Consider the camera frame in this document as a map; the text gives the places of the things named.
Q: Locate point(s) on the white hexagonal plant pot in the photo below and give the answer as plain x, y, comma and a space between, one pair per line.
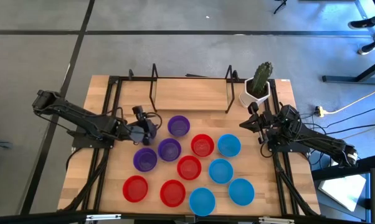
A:
246, 99

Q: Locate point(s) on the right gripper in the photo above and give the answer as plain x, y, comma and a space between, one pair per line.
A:
261, 130

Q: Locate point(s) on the purple plastic mini bowl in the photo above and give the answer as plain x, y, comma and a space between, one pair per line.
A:
145, 159
169, 149
178, 126

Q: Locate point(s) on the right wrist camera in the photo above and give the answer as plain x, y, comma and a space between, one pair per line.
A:
267, 119

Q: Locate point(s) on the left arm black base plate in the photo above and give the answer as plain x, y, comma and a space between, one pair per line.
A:
81, 143

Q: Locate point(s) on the black desk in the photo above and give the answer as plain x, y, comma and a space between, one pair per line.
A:
346, 168

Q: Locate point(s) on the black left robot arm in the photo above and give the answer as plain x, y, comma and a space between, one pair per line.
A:
81, 116

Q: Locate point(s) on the black rig crossbar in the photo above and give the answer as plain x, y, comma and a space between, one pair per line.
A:
35, 219

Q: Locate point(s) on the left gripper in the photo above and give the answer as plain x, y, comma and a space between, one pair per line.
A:
139, 111

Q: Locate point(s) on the yellow power connector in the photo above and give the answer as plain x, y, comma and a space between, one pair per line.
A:
319, 111

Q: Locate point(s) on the black stand leg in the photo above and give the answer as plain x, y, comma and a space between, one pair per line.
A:
281, 4

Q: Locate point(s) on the person's shoe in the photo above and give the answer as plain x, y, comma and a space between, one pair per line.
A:
367, 48
362, 24

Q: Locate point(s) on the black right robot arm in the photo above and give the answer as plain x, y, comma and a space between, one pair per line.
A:
318, 140

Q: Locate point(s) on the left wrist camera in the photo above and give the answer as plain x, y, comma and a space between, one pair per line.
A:
134, 132

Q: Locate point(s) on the silver metal bracket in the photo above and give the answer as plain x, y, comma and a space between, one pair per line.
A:
276, 220
103, 216

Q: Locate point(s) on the green cactus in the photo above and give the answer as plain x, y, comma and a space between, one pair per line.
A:
262, 76

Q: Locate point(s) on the wooden shelf with black brackets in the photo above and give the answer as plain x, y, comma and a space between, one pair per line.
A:
190, 93

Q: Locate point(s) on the black aluminium table frame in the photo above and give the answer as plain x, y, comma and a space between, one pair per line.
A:
113, 79

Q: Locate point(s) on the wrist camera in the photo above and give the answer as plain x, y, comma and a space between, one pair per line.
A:
134, 132
267, 119

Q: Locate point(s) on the blue plastic mini bowl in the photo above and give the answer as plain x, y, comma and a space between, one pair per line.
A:
241, 192
220, 171
229, 145
202, 201

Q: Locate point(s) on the black desk frame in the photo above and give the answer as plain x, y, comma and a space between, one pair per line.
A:
346, 79

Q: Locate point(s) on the white flat panel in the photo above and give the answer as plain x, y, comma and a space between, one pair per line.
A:
343, 189

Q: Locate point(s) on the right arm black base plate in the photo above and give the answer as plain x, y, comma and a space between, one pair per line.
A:
293, 148

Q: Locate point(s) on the red plastic mini bowl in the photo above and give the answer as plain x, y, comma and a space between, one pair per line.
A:
202, 145
172, 193
135, 188
189, 167

